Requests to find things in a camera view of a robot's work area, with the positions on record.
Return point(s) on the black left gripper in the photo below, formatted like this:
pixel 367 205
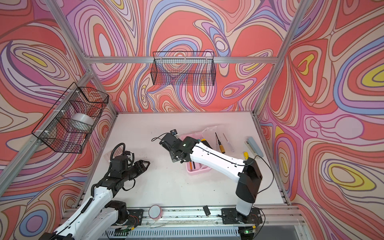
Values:
pixel 143 168

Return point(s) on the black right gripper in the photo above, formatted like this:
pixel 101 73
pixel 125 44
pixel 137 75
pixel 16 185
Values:
pixel 175 156

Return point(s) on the pink plastic tool box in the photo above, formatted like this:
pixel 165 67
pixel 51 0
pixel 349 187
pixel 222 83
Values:
pixel 206 158

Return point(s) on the orange handled screwdriver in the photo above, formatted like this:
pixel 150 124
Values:
pixel 221 147

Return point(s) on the clear handled screwdriver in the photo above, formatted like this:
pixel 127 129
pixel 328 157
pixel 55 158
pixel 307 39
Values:
pixel 229 144

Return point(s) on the black yellow utility knife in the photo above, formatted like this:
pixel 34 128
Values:
pixel 205 142

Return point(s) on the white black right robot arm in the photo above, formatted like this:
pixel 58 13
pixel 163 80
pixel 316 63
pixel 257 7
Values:
pixel 246 173

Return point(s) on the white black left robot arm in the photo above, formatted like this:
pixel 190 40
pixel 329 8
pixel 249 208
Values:
pixel 100 210

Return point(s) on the pink calculator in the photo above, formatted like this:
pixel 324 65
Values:
pixel 114 154

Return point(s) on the pink round tape dispenser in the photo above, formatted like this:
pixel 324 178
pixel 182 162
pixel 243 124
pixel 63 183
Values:
pixel 155 212

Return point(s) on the grey tape roll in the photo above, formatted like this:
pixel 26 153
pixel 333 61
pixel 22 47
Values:
pixel 81 123

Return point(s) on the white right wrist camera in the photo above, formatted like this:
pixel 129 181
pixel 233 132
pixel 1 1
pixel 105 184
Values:
pixel 174 132

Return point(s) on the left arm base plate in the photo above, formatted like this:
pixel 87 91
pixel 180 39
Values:
pixel 134 218

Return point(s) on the small black block on rail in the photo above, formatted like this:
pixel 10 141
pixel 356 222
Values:
pixel 206 210

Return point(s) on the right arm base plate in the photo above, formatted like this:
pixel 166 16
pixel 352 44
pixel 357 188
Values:
pixel 230 216

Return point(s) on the black wire basket back wall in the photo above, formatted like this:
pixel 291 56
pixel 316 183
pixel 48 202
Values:
pixel 188 68

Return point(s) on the black wire basket wall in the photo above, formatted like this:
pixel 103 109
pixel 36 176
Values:
pixel 56 132
pixel 188 68

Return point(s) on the black wire basket left wall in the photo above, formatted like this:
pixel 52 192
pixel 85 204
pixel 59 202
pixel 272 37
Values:
pixel 56 132

